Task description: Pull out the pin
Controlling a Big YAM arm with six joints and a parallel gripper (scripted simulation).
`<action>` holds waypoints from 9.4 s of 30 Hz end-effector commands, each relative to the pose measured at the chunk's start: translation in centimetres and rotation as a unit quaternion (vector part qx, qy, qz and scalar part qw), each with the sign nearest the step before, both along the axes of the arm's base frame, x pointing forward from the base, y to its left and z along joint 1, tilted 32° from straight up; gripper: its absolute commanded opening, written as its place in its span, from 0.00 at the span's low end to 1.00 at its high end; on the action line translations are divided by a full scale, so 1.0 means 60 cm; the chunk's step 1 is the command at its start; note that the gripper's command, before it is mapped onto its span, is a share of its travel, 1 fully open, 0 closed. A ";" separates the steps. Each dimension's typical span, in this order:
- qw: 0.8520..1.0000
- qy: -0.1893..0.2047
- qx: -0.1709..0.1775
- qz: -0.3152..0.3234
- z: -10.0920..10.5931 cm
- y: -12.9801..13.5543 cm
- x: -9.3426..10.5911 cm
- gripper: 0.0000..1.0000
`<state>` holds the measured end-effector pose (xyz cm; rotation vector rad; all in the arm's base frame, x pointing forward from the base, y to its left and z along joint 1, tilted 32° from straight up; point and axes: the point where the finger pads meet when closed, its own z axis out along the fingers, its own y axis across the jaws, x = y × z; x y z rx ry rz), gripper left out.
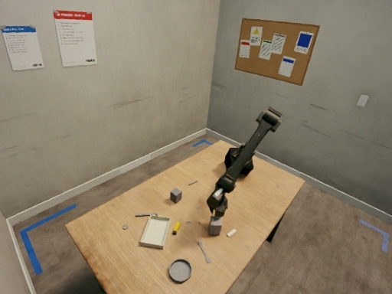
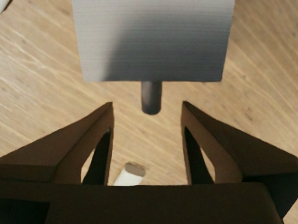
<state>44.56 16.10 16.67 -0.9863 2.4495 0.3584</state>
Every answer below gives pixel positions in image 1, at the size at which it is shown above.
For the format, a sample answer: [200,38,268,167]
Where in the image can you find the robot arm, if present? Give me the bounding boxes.
[207,106,282,217]

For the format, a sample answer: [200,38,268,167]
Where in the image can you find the beige open shallow tray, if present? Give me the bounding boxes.
[140,214,171,249]

